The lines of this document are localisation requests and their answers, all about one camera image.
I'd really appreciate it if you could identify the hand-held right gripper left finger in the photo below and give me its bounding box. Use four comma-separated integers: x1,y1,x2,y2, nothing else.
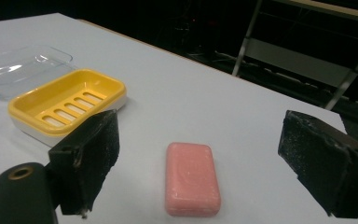
48,108,120,217

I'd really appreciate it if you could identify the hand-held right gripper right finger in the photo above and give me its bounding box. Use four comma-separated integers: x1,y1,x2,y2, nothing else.
278,109,358,219

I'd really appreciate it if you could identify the yellow soap dish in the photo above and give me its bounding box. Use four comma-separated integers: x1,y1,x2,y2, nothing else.
7,68,128,147

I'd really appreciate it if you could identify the pink soap bar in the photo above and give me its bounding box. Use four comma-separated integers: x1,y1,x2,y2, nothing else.
164,142,222,217

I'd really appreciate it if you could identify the clear plastic lid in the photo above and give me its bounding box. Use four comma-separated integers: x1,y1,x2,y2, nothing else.
0,45,76,101

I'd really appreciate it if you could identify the metal stand frame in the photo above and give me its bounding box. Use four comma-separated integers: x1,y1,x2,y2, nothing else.
231,0,358,110

